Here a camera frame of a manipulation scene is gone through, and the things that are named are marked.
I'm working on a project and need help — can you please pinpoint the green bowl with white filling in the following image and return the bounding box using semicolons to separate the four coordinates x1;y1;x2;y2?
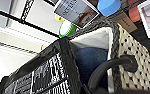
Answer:
58;19;80;39

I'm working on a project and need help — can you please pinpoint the dark blue item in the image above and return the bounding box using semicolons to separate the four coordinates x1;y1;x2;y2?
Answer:
73;46;109;92

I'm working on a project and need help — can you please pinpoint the grey printed book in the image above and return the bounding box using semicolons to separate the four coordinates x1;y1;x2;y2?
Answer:
53;0;101;30

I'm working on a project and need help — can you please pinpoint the black bag with grey print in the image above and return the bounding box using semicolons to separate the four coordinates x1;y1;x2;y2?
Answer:
0;37;84;94

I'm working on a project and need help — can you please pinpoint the light blue cup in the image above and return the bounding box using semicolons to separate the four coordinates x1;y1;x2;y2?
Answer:
96;0;122;17

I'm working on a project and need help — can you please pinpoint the small brown box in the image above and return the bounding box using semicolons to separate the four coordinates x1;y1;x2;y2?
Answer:
108;9;139;35

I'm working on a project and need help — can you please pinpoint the black wire shelf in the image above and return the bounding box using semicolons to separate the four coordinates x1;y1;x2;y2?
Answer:
0;0;150;51

